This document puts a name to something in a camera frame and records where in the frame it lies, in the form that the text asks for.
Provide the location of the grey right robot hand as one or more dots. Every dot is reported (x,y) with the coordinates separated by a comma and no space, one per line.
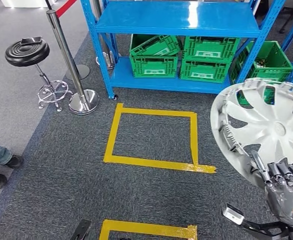
(286,198)

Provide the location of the silver plastic wheel hubcap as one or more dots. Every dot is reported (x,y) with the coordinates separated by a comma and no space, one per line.
(278,129)

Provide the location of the yellow floor tape square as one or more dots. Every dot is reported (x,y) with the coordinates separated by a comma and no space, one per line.
(149,162)

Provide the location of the black stanchion with dark base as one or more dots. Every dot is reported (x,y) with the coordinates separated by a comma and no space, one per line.
(82,71)

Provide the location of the short red barrier belt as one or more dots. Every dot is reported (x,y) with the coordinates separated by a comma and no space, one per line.
(65,8)

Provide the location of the black stool with chrome base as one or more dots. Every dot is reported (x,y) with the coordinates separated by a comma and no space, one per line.
(26,53)

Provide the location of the white display counter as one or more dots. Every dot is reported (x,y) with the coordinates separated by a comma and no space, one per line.
(23,3)

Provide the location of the black right camera bracket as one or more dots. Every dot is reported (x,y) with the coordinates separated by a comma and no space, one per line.
(261,229)

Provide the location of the chrome stanchion post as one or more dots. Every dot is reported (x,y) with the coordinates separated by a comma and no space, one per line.
(84,102)
(109,59)

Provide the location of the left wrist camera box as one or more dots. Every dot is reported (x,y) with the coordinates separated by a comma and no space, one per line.
(80,229)

